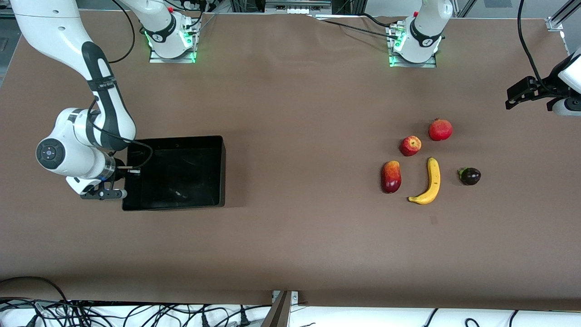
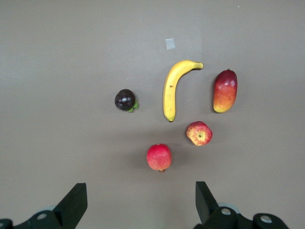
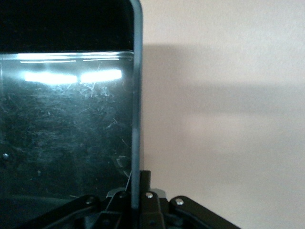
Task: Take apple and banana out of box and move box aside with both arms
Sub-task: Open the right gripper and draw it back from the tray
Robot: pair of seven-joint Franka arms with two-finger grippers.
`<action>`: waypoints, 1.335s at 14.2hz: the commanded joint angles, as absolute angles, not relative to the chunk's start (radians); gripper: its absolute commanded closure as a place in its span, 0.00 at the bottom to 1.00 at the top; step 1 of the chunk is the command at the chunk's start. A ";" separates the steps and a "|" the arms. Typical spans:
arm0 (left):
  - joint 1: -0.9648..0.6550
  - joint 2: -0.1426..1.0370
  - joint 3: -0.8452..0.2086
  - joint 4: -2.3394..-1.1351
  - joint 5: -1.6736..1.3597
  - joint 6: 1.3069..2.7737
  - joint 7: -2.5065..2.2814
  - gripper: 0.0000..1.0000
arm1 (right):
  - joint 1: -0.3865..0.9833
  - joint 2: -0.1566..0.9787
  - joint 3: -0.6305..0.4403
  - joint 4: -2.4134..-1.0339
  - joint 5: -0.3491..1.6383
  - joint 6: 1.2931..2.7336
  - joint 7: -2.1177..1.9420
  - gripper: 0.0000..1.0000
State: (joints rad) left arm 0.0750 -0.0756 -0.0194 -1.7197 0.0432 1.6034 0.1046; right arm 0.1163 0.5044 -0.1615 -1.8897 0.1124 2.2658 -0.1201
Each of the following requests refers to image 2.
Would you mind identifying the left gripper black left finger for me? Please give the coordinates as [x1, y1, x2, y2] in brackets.
[13, 183, 88, 229]

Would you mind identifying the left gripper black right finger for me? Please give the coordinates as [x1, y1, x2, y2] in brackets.
[194, 181, 253, 229]

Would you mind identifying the small clear tape patch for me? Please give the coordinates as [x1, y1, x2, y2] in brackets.
[165, 38, 176, 51]

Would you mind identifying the dark purple eggplant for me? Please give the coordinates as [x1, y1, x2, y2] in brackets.
[114, 88, 139, 113]

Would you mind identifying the red pomegranate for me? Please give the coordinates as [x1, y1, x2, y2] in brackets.
[146, 143, 173, 173]

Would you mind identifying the red yellow apple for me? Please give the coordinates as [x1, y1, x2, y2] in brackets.
[185, 121, 213, 146]

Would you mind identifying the yellow banana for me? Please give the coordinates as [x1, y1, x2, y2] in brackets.
[163, 59, 204, 123]

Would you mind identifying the brown table cover sheet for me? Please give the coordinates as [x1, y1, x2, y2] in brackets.
[0, 0, 305, 229]

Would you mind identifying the red yellow mango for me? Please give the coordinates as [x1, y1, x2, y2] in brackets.
[213, 68, 238, 114]

